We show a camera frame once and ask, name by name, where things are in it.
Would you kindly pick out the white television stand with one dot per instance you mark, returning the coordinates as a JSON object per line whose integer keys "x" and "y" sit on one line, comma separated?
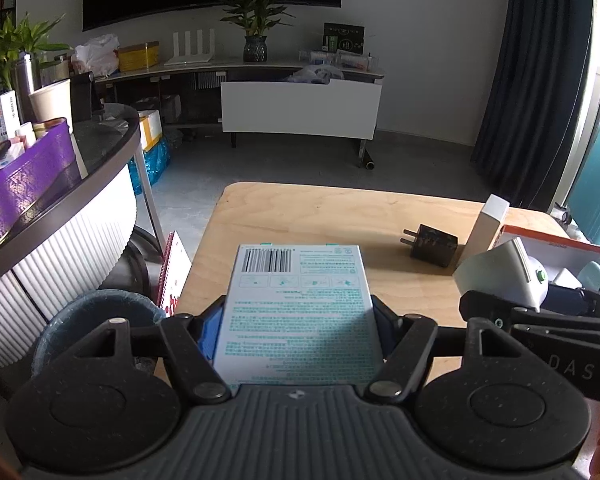
{"x": 300, "y": 107}

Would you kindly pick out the white paper cup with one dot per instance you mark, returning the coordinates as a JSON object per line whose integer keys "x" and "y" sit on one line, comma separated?
{"x": 50, "y": 100}

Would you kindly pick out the white plastic bag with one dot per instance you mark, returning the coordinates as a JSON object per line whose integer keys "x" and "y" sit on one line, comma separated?
{"x": 97, "y": 55}

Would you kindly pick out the red spiral notebook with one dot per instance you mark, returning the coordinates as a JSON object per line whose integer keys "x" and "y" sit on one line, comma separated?
{"x": 175, "y": 275}

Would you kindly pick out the black tube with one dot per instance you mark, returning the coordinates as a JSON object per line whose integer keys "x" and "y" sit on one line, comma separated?
{"x": 367, "y": 157}

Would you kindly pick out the crumpled pale bag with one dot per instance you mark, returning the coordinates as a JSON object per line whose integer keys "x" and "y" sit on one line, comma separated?
{"x": 315, "y": 75}

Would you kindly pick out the glass jar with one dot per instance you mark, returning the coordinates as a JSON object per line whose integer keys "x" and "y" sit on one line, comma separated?
{"x": 62, "y": 67}

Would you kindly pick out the white cube charger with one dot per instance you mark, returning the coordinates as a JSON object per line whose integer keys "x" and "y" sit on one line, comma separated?
{"x": 566, "y": 277}

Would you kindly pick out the plain white carton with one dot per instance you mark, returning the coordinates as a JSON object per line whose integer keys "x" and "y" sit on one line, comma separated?
{"x": 487, "y": 225}

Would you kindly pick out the black charger plug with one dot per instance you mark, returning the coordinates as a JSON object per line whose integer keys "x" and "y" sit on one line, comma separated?
{"x": 432, "y": 246}

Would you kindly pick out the white vaporizer green leaf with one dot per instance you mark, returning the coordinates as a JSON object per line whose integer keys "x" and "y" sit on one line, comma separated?
{"x": 500, "y": 270}

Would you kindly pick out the cardboard box yellow tape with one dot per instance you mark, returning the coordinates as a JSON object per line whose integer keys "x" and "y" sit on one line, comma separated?
{"x": 150, "y": 127}

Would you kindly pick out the blue plastic bag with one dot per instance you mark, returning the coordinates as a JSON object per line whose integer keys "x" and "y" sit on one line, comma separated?
{"x": 155, "y": 165}

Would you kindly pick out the white box orange rim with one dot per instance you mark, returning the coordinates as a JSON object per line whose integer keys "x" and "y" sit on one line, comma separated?
{"x": 550, "y": 247}

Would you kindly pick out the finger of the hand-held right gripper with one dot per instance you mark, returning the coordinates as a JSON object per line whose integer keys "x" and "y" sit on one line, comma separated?
{"x": 485, "y": 305}
{"x": 565, "y": 300}

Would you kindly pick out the black desktop device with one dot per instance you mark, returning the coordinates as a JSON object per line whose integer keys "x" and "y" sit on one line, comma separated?
{"x": 84, "y": 95}

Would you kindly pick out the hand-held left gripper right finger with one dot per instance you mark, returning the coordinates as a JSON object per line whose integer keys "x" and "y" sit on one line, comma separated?
{"x": 390, "y": 335}

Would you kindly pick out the trash bin blue liner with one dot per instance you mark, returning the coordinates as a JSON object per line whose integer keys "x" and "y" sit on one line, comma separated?
{"x": 95, "y": 310}

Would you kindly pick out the teal ribbed suitcase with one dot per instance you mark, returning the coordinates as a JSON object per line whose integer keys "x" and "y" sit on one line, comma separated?
{"x": 597, "y": 185}

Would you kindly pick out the curved ribbed white counter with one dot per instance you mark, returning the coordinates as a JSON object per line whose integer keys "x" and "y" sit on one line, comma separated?
{"x": 55, "y": 260}

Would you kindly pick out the green plant dark vase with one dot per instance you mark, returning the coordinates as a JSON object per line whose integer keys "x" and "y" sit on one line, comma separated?
{"x": 256, "y": 50}

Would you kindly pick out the dark printed box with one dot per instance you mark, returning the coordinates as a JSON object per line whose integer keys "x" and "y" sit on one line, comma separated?
{"x": 344, "y": 39}

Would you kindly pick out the white router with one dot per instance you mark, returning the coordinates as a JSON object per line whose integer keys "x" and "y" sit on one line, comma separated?
{"x": 190, "y": 52}

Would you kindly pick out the leafy bamboo plant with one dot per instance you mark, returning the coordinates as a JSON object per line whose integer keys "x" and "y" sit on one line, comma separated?
{"x": 5, "y": 45}

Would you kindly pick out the dark curtain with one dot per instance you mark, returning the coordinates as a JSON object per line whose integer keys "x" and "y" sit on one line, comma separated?
{"x": 530, "y": 85}

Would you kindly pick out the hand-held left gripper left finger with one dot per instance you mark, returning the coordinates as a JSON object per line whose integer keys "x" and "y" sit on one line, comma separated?
{"x": 207, "y": 332}

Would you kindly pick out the purple storage box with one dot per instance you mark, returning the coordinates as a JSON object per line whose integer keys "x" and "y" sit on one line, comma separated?
{"x": 20, "y": 185}

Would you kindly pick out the clear plastic box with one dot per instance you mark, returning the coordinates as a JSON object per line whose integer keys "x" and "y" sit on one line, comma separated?
{"x": 350, "y": 61}

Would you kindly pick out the yellow tin box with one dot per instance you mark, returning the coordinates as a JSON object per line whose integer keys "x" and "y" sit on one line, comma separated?
{"x": 139, "y": 57}

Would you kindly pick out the steel bottle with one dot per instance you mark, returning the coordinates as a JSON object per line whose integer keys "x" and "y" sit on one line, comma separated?
{"x": 26, "y": 85}

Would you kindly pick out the teal white carton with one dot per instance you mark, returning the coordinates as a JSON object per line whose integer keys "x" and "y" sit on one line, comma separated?
{"x": 295, "y": 320}

